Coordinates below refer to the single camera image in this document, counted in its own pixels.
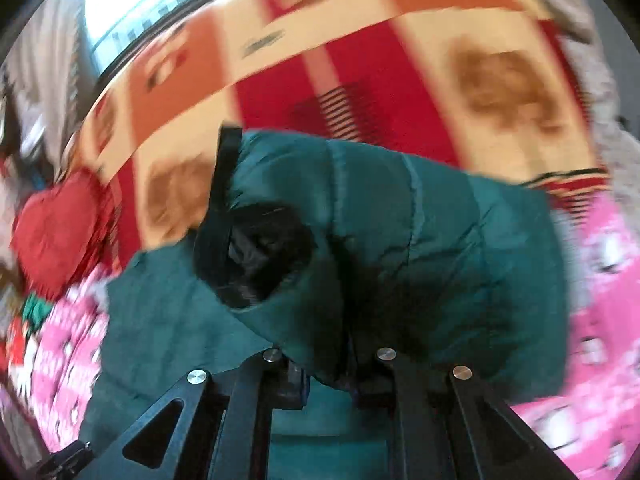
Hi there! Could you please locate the red heart-shaped pillow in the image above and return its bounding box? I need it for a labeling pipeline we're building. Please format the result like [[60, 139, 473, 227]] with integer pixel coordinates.
[[11, 168, 116, 301]]

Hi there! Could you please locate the red orange rose blanket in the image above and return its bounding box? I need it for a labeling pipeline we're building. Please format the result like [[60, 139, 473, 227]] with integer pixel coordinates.
[[75, 0, 608, 268]]

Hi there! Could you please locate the dark green puffer jacket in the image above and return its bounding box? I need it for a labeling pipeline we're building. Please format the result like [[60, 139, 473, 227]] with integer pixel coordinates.
[[80, 131, 570, 479]]

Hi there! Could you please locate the green knitted garment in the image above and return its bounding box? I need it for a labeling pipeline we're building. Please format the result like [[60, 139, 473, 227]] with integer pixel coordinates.
[[21, 292, 53, 337]]

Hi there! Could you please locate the pink penguin fleece blanket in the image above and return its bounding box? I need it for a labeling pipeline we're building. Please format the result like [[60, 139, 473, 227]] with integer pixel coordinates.
[[9, 193, 639, 479]]

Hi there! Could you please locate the beige left curtain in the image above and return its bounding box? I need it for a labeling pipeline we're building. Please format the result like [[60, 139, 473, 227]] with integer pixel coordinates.
[[4, 0, 84, 169]]

